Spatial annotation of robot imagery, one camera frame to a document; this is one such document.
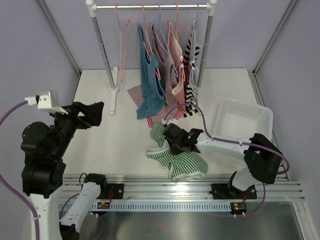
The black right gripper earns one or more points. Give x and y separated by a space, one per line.
174 150

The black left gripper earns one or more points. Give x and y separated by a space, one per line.
92 113

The green striped tank top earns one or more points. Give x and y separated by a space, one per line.
182 167

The red striped tank top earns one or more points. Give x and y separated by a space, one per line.
170 59

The teal blue tank top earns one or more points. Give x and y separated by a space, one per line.
152 92

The pink wire hanger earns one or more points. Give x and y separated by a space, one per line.
148 46
123 43
178 35

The blue wire hanger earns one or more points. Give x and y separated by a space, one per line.
193 45
173 68

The mauve pink tank top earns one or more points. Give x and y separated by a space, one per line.
153 97

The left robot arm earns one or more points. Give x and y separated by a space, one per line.
42 176

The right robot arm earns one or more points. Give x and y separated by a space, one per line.
261 159

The black white striped tank top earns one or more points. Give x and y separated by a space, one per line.
190 94

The white plastic laundry basket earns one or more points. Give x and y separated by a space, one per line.
238 119

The white metal clothes rack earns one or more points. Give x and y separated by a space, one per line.
112 74

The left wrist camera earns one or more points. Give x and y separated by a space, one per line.
46 101

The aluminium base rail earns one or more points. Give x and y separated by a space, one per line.
160 188

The white slotted cable duct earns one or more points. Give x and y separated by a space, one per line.
139 206

